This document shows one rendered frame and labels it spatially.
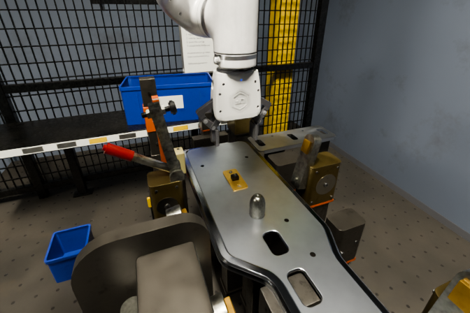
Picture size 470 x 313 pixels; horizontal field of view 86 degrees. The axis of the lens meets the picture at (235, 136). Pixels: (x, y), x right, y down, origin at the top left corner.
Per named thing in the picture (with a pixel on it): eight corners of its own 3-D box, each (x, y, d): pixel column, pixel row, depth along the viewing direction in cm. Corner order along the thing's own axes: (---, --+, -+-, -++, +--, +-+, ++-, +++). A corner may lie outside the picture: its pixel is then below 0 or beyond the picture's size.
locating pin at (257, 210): (266, 222, 52) (268, 197, 49) (252, 226, 51) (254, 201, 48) (259, 212, 54) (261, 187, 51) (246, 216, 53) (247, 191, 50)
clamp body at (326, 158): (329, 256, 77) (353, 160, 62) (296, 270, 73) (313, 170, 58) (316, 240, 83) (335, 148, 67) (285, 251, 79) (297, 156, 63)
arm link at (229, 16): (201, 52, 48) (240, 56, 44) (196, -30, 43) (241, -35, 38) (227, 47, 54) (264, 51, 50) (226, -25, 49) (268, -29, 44)
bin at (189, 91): (215, 118, 90) (215, 82, 84) (126, 126, 84) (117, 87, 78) (210, 103, 105) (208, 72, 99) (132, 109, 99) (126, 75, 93)
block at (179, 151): (195, 256, 77) (184, 152, 61) (183, 259, 76) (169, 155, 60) (192, 246, 80) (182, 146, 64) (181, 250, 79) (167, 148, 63)
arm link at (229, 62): (219, 56, 44) (219, 73, 45) (264, 54, 47) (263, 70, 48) (205, 50, 51) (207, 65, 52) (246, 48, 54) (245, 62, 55)
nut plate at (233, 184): (248, 187, 59) (248, 183, 59) (233, 191, 58) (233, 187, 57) (236, 169, 66) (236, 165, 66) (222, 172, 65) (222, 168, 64)
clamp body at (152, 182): (194, 287, 69) (182, 181, 53) (157, 300, 66) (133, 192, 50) (189, 267, 74) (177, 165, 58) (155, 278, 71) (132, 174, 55)
